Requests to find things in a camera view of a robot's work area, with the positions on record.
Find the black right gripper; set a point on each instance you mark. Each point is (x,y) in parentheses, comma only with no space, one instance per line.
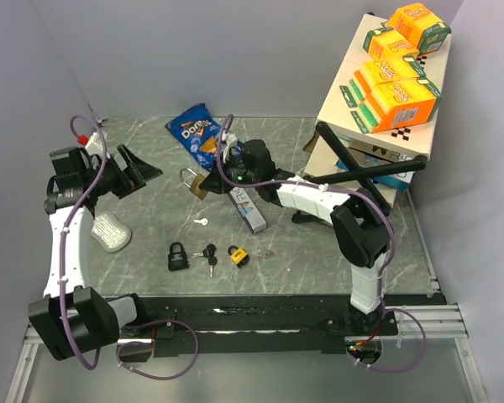
(214,183)

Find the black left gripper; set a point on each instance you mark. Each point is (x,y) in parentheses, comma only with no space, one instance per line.
(139,170)

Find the brass padlock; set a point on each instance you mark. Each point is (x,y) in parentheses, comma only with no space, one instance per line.
(192,181)

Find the black headed keys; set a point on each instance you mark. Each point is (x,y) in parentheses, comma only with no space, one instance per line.
(209,253)

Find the yellow padlock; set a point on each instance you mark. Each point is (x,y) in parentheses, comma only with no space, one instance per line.
(239,256)

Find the black padlock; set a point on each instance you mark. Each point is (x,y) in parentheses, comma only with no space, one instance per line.
(177,259)

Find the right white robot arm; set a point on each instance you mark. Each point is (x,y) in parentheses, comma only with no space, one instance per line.
(361,228)

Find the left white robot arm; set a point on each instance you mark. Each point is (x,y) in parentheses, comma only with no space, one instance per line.
(73,318)

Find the purple white toothpaste box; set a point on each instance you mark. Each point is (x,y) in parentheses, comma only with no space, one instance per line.
(248,211)

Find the blue Doritos chip bag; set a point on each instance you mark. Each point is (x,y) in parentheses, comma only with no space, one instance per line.
(197,131)

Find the white mesh scrubbing pad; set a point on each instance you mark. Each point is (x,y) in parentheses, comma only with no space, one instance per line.
(110,233)

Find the blue box under shelf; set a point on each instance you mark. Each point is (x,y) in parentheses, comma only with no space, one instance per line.
(396,175)

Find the orange sponge pack front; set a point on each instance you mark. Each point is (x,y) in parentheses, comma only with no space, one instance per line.
(398,104)

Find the orange sponge pack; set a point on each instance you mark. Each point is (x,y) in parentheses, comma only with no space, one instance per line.
(386,42)
(398,104)
(420,27)

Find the orange sponge pack top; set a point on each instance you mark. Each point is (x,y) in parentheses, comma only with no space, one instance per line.
(420,27)

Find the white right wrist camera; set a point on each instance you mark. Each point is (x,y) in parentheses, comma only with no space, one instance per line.
(229,141)

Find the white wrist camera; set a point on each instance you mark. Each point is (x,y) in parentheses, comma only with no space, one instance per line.
(229,141)
(92,144)

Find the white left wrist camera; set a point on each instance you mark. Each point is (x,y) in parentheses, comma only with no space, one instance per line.
(92,144)

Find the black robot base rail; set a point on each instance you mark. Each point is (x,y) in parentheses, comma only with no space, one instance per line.
(255,324)

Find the white shelf with black frame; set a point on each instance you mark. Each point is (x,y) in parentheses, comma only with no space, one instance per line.
(399,144)

